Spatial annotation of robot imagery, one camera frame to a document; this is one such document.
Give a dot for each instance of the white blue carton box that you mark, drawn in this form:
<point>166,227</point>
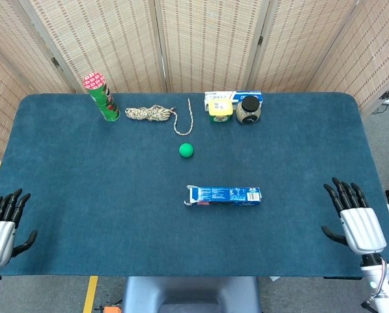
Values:
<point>236,96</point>

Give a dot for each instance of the blue Oreo cookie box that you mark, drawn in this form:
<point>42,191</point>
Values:
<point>225,195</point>

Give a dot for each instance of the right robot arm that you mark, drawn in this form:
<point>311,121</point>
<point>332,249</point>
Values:
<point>381,290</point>

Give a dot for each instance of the yellow lid green container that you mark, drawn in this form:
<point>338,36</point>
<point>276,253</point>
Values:
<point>219,111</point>

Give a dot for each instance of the green cylindrical chips can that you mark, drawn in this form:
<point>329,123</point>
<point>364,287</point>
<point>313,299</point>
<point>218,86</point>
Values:
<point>103,99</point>

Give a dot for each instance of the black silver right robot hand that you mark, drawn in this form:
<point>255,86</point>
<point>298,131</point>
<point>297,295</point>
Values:
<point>362,228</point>

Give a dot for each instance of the woven bamboo folding screen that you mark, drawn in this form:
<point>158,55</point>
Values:
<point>207,42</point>

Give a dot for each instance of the orange device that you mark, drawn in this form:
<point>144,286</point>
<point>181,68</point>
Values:
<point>111,309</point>

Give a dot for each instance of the green ball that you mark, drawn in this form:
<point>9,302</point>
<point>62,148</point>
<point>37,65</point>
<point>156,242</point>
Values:
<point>186,150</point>

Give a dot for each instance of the blue grey robot torso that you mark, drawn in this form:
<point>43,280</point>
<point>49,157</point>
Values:
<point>191,295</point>

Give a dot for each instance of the blue felt table cloth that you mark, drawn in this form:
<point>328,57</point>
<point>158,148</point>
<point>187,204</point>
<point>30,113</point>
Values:
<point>116,212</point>

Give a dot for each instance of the dark metal screen hinge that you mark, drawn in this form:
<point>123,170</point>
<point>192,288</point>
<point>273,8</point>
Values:
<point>260,40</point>
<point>55,62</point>

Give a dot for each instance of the black lid glass jar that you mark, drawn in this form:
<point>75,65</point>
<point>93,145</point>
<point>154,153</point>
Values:
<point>248,111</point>

